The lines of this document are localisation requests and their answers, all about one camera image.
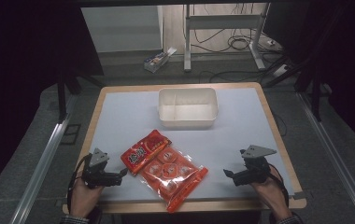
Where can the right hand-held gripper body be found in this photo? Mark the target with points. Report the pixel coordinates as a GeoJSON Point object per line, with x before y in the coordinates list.
{"type": "Point", "coordinates": [255, 172]}

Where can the clear orange snack bag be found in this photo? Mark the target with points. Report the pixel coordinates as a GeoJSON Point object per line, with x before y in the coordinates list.
{"type": "Point", "coordinates": [174, 177]}

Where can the red snack packet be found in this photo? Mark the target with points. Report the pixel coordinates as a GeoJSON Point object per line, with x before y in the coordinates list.
{"type": "Point", "coordinates": [143, 151]}

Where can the white power strip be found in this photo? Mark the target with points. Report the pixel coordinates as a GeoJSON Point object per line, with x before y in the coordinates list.
{"type": "Point", "coordinates": [281, 70]}

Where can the person's right hand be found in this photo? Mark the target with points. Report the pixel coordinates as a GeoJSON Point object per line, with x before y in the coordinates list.
{"type": "Point", "coordinates": [273, 194]}

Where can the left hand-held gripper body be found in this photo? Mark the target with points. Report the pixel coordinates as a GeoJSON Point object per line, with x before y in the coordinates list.
{"type": "Point", "coordinates": [99, 177]}

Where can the person's left hand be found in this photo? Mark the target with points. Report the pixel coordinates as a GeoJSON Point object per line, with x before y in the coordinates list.
{"type": "Point", "coordinates": [83, 199]}

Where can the black floor plate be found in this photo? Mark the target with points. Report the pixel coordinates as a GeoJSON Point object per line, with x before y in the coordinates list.
{"type": "Point", "coordinates": [70, 134]}

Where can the white metal desk frame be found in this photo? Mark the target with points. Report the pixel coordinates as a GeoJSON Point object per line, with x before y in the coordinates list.
{"type": "Point", "coordinates": [187, 46]}

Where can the white plastic box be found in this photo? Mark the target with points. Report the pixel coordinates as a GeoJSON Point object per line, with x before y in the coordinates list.
{"type": "Point", "coordinates": [187, 109]}

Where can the open cardboard box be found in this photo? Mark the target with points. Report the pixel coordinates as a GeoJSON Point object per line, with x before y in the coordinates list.
{"type": "Point", "coordinates": [157, 60]}

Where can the black stand leg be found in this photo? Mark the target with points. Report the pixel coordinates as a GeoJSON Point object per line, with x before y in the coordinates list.
{"type": "Point", "coordinates": [315, 99]}
{"type": "Point", "coordinates": [61, 99]}

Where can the white wall panel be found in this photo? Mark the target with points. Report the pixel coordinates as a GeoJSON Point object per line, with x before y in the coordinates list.
{"type": "Point", "coordinates": [122, 28]}

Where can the aluminium rail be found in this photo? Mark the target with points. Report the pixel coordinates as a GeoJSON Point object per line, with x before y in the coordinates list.
{"type": "Point", "coordinates": [40, 168]}
{"type": "Point", "coordinates": [334, 155]}

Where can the white table mat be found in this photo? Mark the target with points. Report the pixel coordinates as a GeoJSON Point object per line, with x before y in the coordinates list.
{"type": "Point", "coordinates": [125, 118]}

